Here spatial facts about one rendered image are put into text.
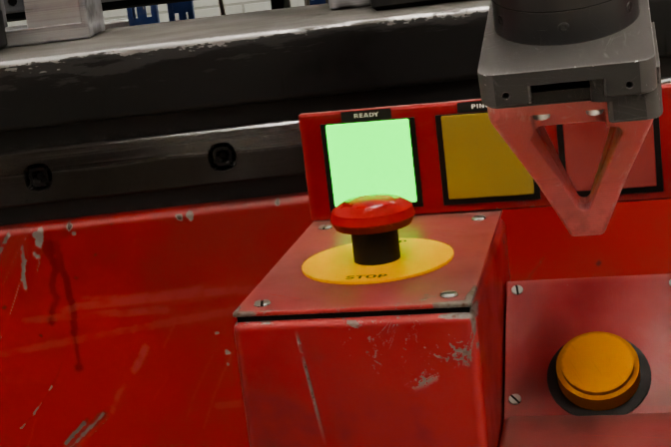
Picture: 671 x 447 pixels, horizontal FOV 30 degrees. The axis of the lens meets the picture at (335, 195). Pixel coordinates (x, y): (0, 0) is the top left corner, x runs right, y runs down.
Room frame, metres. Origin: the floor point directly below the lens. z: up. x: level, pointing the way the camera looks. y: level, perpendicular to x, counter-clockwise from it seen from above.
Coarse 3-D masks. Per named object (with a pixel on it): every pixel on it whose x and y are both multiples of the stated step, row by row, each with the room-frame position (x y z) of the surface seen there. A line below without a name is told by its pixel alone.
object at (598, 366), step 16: (576, 336) 0.56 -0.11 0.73; (592, 336) 0.56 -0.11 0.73; (608, 336) 0.56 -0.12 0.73; (560, 352) 0.56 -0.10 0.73; (576, 352) 0.55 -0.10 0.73; (592, 352) 0.55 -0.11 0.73; (608, 352) 0.55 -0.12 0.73; (624, 352) 0.55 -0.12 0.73; (560, 368) 0.55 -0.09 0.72; (576, 368) 0.55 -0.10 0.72; (592, 368) 0.54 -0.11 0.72; (608, 368) 0.54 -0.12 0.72; (624, 368) 0.54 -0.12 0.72; (560, 384) 0.55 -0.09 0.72; (576, 384) 0.54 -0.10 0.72; (592, 384) 0.54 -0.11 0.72; (608, 384) 0.53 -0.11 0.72; (624, 384) 0.53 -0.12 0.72; (576, 400) 0.54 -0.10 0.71; (592, 400) 0.53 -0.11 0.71; (608, 400) 0.53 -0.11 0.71; (624, 400) 0.54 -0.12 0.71
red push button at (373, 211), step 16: (336, 208) 0.57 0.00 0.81; (352, 208) 0.56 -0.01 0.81; (368, 208) 0.56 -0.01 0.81; (384, 208) 0.56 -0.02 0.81; (400, 208) 0.56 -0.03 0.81; (336, 224) 0.56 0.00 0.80; (352, 224) 0.55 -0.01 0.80; (368, 224) 0.55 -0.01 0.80; (384, 224) 0.55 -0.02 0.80; (400, 224) 0.56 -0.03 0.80; (352, 240) 0.57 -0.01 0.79; (368, 240) 0.56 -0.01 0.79; (384, 240) 0.56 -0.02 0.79; (368, 256) 0.56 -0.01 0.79; (384, 256) 0.56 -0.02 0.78
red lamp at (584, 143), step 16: (576, 128) 0.63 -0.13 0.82; (592, 128) 0.63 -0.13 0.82; (608, 128) 0.62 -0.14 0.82; (576, 144) 0.63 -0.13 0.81; (592, 144) 0.63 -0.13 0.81; (576, 160) 0.63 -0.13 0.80; (592, 160) 0.63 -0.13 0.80; (640, 160) 0.62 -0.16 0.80; (576, 176) 0.63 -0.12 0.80; (592, 176) 0.63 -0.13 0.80; (640, 176) 0.62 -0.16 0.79
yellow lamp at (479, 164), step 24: (456, 120) 0.64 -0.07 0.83; (480, 120) 0.64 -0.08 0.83; (456, 144) 0.64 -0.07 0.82; (480, 144) 0.64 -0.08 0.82; (504, 144) 0.64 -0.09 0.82; (456, 168) 0.64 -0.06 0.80; (480, 168) 0.64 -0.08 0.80; (504, 168) 0.64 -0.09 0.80; (456, 192) 0.64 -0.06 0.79; (480, 192) 0.64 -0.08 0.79; (504, 192) 0.64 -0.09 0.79; (528, 192) 0.63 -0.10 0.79
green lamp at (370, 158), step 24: (336, 144) 0.66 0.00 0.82; (360, 144) 0.65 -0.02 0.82; (384, 144) 0.65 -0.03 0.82; (408, 144) 0.65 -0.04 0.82; (336, 168) 0.66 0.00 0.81; (360, 168) 0.65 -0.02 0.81; (384, 168) 0.65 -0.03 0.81; (408, 168) 0.65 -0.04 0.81; (336, 192) 0.66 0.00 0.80; (360, 192) 0.66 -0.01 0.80; (384, 192) 0.65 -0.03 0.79; (408, 192) 0.65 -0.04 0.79
